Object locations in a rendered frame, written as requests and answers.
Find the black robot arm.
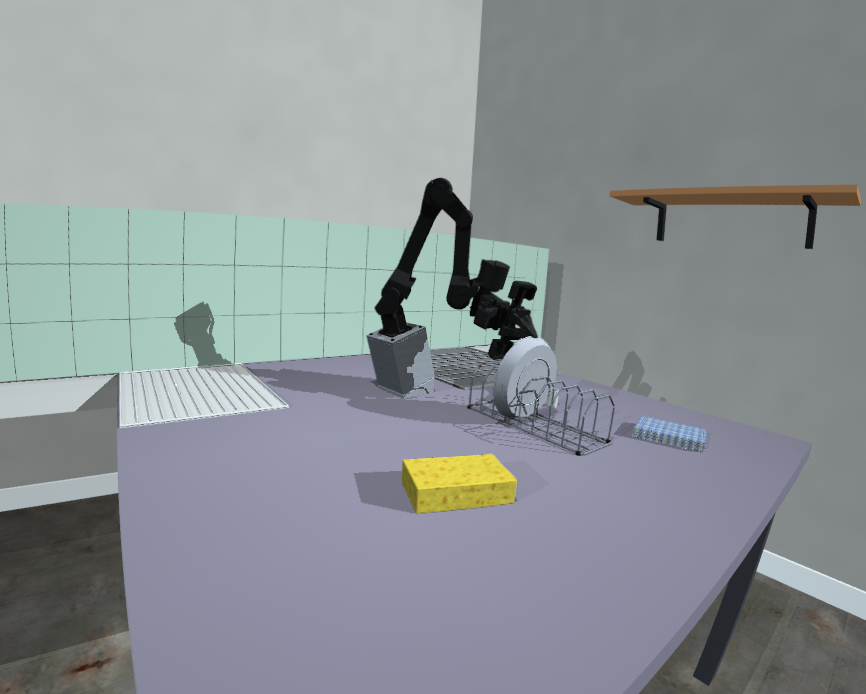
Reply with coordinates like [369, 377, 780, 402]
[375, 178, 510, 338]

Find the yellow sponge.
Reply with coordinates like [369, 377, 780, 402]
[402, 454, 517, 514]

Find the grey wire dish rack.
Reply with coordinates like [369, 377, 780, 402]
[467, 376, 615, 456]

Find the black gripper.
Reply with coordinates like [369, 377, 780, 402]
[488, 281, 538, 360]

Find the white ribbed draining mat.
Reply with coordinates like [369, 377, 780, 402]
[119, 363, 289, 428]

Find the white round plate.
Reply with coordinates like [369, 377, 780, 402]
[493, 336, 557, 418]

